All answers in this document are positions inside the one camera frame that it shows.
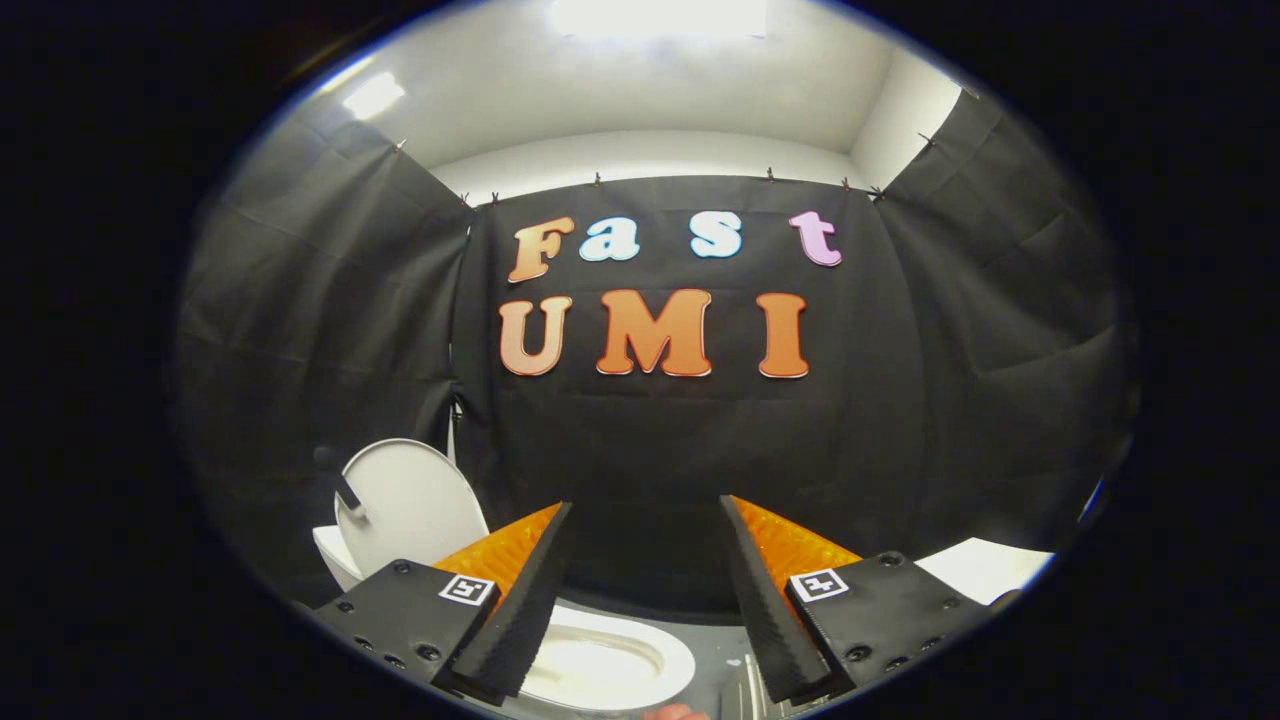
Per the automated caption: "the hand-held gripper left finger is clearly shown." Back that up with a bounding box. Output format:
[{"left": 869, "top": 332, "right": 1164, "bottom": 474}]
[{"left": 315, "top": 501, "right": 575, "bottom": 704}]

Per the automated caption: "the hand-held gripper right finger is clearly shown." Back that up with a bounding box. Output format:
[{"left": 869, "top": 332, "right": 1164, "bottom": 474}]
[{"left": 719, "top": 494, "right": 1001, "bottom": 704}]

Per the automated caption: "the white toilet lid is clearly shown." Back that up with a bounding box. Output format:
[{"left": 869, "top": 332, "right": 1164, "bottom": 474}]
[{"left": 335, "top": 438, "right": 491, "bottom": 581}]

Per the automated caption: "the black round lid handle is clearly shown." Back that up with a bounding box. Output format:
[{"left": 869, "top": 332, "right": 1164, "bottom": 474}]
[{"left": 313, "top": 447, "right": 371, "bottom": 526}]

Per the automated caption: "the white toilet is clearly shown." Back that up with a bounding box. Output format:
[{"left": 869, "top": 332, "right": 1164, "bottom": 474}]
[{"left": 312, "top": 525, "right": 698, "bottom": 713}]

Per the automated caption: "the black backdrop cloth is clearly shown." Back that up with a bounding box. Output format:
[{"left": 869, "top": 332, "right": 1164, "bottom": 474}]
[{"left": 170, "top": 85, "right": 1141, "bottom": 621}]

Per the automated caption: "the white drawer cabinet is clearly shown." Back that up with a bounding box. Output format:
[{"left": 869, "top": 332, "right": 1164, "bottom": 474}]
[{"left": 720, "top": 537, "right": 1056, "bottom": 720}]

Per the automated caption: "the small ceiling light panel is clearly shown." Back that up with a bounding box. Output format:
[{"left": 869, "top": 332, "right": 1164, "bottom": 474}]
[{"left": 343, "top": 72, "right": 406, "bottom": 121}]

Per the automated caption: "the large ceiling light panel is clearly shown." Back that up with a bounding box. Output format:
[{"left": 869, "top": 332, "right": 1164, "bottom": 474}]
[{"left": 548, "top": 0, "right": 769, "bottom": 39}]

